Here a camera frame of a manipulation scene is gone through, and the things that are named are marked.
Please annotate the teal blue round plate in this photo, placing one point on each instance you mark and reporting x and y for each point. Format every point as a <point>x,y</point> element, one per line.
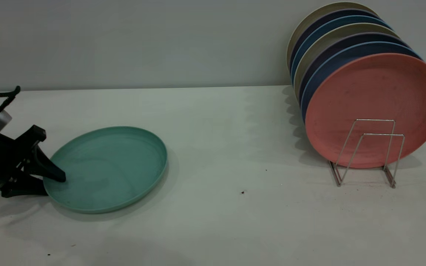
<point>318,32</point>

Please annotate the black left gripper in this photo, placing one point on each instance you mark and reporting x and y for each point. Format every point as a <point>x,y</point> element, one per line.
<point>2,155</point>

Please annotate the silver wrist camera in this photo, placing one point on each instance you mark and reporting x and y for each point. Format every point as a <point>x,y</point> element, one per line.
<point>1,119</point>

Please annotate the beige round plate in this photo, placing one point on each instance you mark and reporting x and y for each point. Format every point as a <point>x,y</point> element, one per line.
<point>314,13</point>
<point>322,42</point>

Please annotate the green round plate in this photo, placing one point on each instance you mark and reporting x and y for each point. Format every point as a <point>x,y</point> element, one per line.
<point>109,170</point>

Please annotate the dark purple round plate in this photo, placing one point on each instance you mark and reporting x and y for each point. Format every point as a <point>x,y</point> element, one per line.
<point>320,21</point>
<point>325,55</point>

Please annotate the pink round plate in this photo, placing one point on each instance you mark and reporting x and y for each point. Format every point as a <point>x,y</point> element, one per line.
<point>375,111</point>

